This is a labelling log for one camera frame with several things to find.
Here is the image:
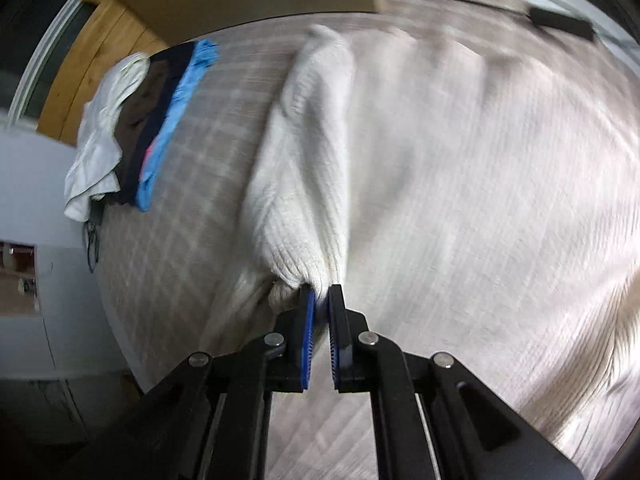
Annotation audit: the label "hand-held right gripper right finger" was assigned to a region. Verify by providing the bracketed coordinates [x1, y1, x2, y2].
[327, 284, 586, 480]

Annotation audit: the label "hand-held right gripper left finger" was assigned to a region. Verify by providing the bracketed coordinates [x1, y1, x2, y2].
[65, 285, 317, 480]

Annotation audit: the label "cream knit sweater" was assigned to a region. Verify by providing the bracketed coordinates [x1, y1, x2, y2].
[200, 24, 640, 461]

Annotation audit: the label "plaid blanket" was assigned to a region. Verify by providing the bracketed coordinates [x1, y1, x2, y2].
[92, 0, 640, 480]

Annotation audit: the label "blue garment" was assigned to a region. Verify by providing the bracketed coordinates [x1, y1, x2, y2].
[136, 40, 221, 212]

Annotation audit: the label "white denim pants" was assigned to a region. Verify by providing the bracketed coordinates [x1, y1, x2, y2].
[64, 54, 151, 222]

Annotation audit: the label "brown garment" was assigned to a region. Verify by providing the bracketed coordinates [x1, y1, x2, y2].
[115, 62, 173, 201]

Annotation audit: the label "navy garment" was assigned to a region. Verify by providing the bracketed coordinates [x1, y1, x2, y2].
[120, 42, 196, 206]

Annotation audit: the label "wooden plank panel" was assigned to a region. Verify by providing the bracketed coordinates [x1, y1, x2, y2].
[37, 0, 168, 146]

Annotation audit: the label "black power adapter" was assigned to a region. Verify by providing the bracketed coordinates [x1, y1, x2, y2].
[530, 6, 596, 40]

